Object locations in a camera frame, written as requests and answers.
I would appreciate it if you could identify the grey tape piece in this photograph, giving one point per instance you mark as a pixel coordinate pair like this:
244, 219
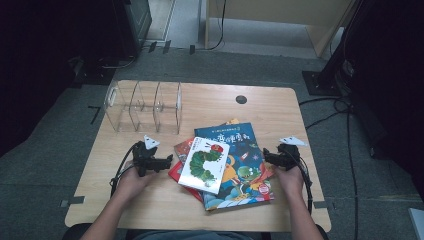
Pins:
75, 201
320, 204

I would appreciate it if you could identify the black curtain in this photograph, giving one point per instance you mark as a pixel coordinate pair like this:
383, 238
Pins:
40, 66
393, 83

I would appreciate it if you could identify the dark blue monster picture book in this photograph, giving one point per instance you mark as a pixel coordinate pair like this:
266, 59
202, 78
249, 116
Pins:
248, 156

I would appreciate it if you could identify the black chair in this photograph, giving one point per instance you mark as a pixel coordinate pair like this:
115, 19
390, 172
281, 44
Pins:
71, 233

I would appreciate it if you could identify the white caterpillar picture book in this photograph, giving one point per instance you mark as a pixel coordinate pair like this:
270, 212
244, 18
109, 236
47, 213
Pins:
203, 166

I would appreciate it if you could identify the black cabinet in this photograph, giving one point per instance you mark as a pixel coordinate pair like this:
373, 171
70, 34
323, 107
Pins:
133, 26

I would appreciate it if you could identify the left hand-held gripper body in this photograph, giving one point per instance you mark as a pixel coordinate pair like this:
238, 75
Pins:
145, 158

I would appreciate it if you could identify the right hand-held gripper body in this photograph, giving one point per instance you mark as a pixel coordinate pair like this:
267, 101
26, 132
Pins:
288, 156

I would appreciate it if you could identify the person's right hand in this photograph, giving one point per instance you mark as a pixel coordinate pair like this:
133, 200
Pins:
292, 181

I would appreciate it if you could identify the black round table grommet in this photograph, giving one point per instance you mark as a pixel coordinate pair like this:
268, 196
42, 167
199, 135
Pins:
241, 99

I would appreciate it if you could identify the light wooden cabinet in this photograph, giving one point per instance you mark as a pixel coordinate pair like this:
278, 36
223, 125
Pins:
266, 10

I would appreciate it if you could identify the red hardcover book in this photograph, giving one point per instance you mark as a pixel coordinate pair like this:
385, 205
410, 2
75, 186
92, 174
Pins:
184, 150

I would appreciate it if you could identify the white box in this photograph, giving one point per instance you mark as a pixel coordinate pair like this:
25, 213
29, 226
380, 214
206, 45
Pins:
418, 226

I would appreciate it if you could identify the clear acrylic book rack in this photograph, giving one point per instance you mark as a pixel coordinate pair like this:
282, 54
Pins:
156, 113

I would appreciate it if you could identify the black metal stand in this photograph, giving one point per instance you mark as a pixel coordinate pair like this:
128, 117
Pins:
320, 85

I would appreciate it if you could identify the person's left hand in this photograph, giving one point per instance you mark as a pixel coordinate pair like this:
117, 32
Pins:
131, 185

